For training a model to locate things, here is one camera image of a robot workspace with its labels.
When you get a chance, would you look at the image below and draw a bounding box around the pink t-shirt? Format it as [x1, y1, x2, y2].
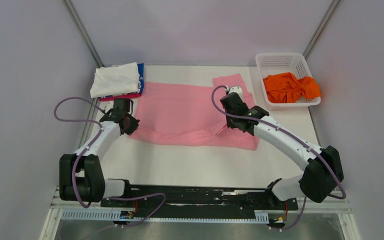
[130, 73, 259, 151]

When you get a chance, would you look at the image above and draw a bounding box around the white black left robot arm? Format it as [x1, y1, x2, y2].
[59, 98, 140, 208]

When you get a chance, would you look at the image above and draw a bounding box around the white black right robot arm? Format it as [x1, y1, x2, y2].
[220, 92, 344, 209]

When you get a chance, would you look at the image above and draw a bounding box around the magenta folded t-shirt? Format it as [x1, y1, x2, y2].
[97, 93, 142, 102]

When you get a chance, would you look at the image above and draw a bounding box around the white folded t-shirt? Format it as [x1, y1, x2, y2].
[90, 62, 140, 98]

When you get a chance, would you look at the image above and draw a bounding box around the white plastic basket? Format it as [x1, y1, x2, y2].
[255, 52, 321, 111]

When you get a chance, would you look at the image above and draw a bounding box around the orange t-shirt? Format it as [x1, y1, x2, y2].
[263, 72, 322, 104]

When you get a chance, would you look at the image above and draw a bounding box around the blue folded t-shirt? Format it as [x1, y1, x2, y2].
[137, 63, 145, 94]

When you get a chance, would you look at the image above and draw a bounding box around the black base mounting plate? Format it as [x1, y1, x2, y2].
[69, 180, 299, 220]

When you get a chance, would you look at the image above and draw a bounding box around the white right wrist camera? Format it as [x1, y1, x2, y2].
[226, 86, 244, 101]

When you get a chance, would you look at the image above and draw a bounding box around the silver aluminium front rail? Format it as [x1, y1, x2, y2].
[49, 187, 353, 214]

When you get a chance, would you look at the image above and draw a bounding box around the white slotted cable duct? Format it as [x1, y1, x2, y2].
[60, 209, 270, 224]

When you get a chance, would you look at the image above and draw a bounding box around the silver aluminium frame post left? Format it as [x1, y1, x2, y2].
[62, 0, 104, 68]

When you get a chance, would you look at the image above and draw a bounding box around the silver aluminium frame post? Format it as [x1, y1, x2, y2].
[302, 0, 342, 59]
[62, 0, 104, 68]

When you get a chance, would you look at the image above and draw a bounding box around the silver aluminium frame post right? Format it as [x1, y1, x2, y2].
[302, 0, 342, 59]

